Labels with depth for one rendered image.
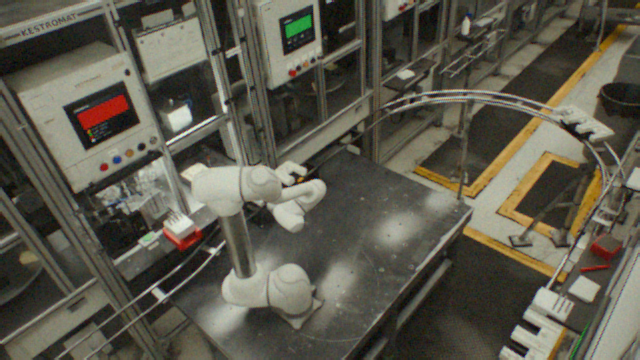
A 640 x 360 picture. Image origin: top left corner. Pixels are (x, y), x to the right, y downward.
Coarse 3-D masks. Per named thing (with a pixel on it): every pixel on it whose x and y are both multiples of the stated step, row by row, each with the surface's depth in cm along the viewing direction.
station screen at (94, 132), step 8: (104, 96) 170; (112, 96) 172; (88, 104) 167; (96, 104) 169; (128, 104) 178; (80, 112) 165; (120, 112) 177; (128, 112) 180; (80, 120) 167; (112, 120) 176; (120, 120) 179; (128, 120) 181; (88, 128) 170; (96, 128) 172; (104, 128) 175; (112, 128) 177; (120, 128) 180; (88, 136) 171; (96, 136) 174; (104, 136) 176
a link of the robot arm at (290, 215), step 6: (282, 204) 214; (288, 204) 212; (294, 204) 211; (276, 210) 213; (282, 210) 211; (288, 210) 210; (294, 210) 210; (300, 210) 211; (276, 216) 213; (282, 216) 210; (288, 216) 209; (294, 216) 209; (300, 216) 211; (282, 222) 210; (288, 222) 208; (294, 222) 208; (300, 222) 209; (288, 228) 209; (294, 228) 209; (300, 228) 211
